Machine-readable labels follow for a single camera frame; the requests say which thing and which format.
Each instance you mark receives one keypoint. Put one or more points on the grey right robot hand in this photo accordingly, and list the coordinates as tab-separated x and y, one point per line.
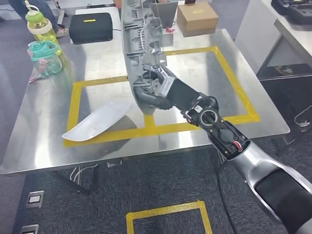
151	98

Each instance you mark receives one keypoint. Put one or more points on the silver plastic wheel cover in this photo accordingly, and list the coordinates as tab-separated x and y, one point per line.
131	48

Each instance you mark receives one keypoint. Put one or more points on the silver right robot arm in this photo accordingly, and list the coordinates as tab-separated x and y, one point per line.
255	158

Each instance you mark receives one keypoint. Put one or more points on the white curved plastic part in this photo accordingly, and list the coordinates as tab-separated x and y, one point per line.
97	121

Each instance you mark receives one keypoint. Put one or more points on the stainless steel workbench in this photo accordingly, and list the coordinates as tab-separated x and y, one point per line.
36	129
292	35

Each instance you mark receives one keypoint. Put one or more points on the small red clip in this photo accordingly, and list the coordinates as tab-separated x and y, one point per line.
170	30

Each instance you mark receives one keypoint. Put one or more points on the floor socket with white plug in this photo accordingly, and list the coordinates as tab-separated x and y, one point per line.
114	164

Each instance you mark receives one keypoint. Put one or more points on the grey laptop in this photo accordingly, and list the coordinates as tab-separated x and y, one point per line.
168	13

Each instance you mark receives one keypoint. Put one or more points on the brown cardboard box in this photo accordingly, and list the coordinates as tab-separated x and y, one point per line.
197	19

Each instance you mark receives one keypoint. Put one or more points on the black case yellow stripe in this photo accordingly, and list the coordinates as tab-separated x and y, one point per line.
90	29

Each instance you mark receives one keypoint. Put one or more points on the black phone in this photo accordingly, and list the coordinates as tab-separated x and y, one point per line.
189	1

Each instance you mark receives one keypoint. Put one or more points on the black power adapter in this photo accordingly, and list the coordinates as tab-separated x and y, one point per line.
100	5

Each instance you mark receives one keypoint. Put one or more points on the crumpled clear plastic wrap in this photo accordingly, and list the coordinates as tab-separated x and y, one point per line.
46	61

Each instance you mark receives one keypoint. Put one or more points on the white desk leg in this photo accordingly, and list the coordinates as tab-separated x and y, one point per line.
60	14

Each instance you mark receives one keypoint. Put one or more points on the yellow green water bottle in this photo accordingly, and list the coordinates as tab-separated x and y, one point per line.
40	25

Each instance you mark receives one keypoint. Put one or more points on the pale grey shoe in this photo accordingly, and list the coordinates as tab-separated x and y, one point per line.
284	70

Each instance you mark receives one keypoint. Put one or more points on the steel floor socket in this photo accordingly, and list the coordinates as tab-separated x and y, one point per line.
35	199
29	230

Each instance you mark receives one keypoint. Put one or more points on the black foam equipment case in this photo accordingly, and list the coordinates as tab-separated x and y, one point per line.
295	9

